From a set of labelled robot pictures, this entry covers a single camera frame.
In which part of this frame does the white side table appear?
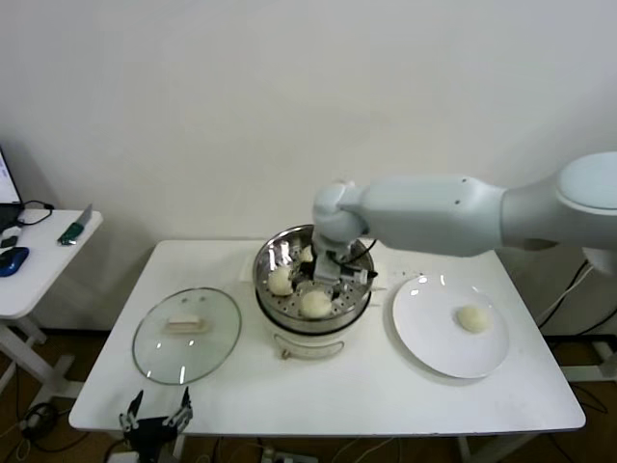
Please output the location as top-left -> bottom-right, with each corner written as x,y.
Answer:
0,208 -> 104,404

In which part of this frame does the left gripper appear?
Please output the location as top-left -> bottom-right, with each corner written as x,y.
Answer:
118,387 -> 194,463

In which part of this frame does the grey floor power strip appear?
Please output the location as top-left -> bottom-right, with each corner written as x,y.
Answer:
259,446 -> 310,463

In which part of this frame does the round glass lid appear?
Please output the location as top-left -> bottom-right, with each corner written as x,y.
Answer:
130,286 -> 243,387

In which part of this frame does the green handled knife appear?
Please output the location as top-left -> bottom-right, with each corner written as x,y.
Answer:
57,203 -> 94,248

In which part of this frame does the cream electric cooking pot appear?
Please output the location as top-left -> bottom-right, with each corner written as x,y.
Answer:
254,284 -> 373,363

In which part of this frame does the thin black desk cable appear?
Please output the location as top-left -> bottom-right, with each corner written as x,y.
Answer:
16,199 -> 55,229

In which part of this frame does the black floor cable bundle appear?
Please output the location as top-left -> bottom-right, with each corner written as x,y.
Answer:
17,397 -> 93,455

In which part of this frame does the blue computer mouse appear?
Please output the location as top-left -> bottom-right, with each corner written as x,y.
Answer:
0,246 -> 30,279

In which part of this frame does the black laptop computer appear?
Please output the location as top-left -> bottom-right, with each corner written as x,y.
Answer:
0,144 -> 25,232

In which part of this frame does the black hanging cable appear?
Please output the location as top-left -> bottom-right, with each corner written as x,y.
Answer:
536,262 -> 617,338

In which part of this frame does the white hanging cable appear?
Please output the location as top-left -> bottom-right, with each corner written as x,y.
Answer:
536,262 -> 595,330

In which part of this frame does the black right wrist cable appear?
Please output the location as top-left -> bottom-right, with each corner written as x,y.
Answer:
336,237 -> 381,282

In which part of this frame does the white round plate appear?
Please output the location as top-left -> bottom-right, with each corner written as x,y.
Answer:
390,274 -> 511,380

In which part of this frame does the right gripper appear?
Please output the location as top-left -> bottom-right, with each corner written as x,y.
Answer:
291,249 -> 347,304

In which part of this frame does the white furniture floor foot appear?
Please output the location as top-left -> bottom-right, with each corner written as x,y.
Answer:
560,339 -> 617,383

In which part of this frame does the small black white device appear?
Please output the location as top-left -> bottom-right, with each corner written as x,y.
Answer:
0,225 -> 23,250

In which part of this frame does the stainless steel steamer basket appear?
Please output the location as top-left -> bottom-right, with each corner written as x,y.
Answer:
239,223 -> 389,334

